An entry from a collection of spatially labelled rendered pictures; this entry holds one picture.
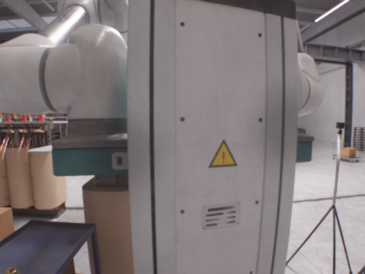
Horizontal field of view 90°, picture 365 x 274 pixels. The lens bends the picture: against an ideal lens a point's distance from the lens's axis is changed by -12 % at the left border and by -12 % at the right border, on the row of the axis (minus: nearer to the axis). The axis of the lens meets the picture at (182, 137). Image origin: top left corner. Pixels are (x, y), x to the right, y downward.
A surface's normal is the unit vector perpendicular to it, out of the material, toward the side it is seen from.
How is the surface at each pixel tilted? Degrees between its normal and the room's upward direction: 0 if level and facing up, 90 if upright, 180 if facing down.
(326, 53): 90
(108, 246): 90
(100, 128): 84
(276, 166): 90
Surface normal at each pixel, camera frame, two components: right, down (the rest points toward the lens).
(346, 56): 0.07, 0.07
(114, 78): 0.66, 0.03
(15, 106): 0.06, 0.86
